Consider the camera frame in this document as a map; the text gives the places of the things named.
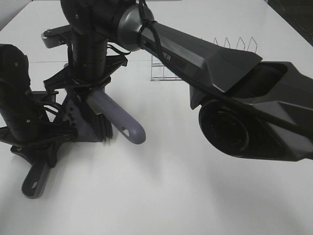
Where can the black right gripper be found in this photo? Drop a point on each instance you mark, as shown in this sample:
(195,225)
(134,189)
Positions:
(89,66)

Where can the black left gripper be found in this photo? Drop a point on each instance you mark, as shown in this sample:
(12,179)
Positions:
(46,146)

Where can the grey plastic dustpan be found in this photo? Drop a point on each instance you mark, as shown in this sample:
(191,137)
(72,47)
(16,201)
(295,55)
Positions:
(90,127)

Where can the grey hand brush black bristles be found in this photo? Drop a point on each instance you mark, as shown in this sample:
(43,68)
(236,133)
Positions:
(103,104)

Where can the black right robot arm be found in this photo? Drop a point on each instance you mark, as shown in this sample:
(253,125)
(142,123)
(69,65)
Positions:
(249,108)

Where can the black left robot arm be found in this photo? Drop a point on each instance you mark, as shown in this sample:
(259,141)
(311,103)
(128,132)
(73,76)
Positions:
(25,112)

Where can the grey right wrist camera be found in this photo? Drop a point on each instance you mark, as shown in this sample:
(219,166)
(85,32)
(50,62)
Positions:
(57,36)

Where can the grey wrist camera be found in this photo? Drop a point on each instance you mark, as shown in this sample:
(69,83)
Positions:
(57,36)
(42,96)

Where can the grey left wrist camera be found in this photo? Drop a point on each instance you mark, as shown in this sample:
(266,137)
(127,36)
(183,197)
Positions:
(42,96)

